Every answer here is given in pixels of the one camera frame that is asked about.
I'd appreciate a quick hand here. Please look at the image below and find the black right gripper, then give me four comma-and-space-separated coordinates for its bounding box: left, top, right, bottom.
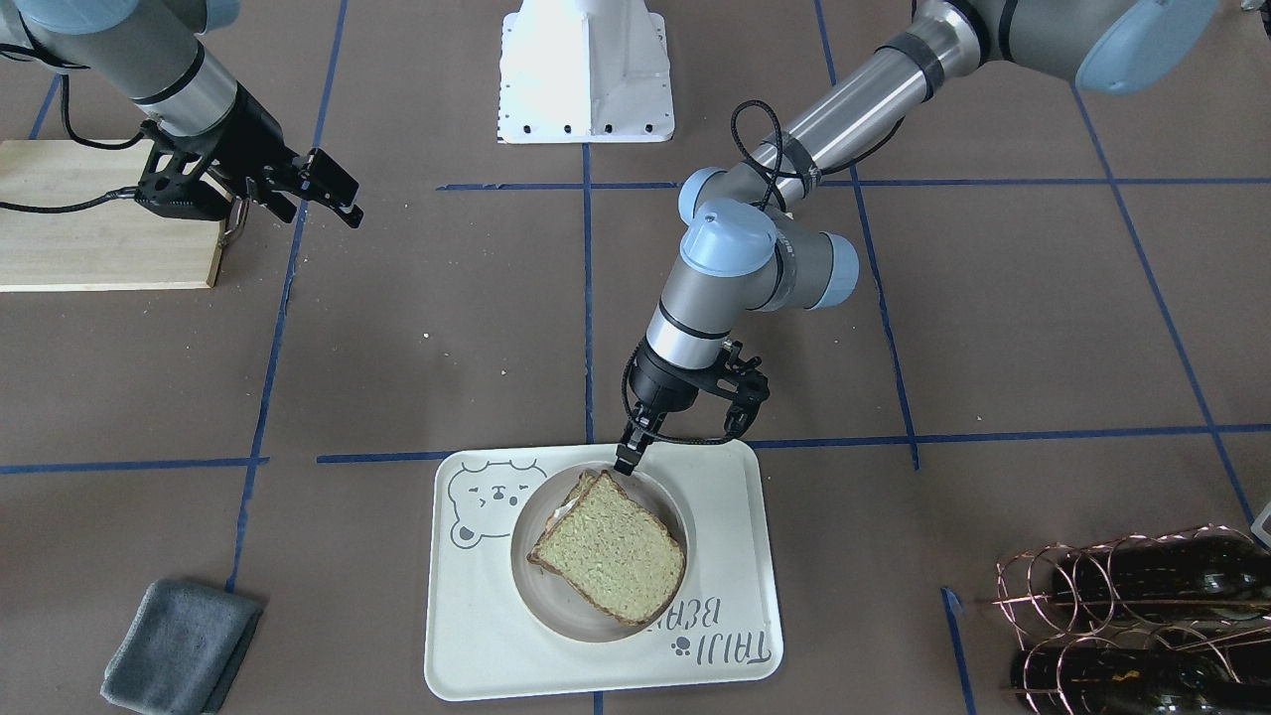
179, 84, 364, 229

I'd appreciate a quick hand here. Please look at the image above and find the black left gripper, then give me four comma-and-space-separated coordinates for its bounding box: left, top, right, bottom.
616, 340, 707, 476

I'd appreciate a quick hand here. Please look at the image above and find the bread slice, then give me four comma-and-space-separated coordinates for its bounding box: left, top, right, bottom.
543, 470, 599, 535
525, 469, 688, 627

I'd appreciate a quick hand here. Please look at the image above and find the white round plate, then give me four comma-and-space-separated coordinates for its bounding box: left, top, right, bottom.
511, 462, 691, 643

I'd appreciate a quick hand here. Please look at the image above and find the cream bear serving tray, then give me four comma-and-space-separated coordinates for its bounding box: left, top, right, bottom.
425, 442, 782, 701

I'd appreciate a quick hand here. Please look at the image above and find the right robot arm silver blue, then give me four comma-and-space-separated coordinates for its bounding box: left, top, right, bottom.
3, 1, 364, 227

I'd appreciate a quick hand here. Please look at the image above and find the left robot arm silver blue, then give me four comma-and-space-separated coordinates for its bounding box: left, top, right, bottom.
616, 1, 1218, 475

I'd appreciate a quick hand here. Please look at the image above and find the wooden cutting board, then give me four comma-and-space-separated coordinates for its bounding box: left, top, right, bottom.
1, 138, 222, 291

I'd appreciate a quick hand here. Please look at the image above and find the grey folded cloth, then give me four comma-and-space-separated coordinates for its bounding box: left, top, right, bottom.
100, 579, 263, 714

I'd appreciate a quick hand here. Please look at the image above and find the green wine bottle front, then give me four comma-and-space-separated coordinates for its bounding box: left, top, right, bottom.
1010, 646, 1270, 714

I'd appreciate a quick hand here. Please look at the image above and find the green wine bottle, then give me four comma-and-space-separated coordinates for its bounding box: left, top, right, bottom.
1052, 533, 1270, 624
1010, 646, 1270, 714

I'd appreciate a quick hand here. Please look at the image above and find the green wine bottle middle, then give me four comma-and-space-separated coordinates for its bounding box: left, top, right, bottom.
1052, 533, 1270, 624

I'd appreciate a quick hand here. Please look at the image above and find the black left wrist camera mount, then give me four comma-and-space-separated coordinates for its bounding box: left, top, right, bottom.
697, 338, 771, 444

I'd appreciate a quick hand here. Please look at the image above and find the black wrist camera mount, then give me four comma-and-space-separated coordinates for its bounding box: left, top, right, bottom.
697, 338, 771, 444
133, 137, 233, 221

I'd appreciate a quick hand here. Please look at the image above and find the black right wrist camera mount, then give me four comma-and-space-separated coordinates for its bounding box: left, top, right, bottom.
133, 137, 233, 221

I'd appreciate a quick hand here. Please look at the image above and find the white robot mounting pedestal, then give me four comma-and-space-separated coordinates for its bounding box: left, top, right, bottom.
496, 1, 676, 145

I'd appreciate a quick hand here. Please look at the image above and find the copper wire bottle rack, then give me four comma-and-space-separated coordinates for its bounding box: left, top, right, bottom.
993, 525, 1270, 714

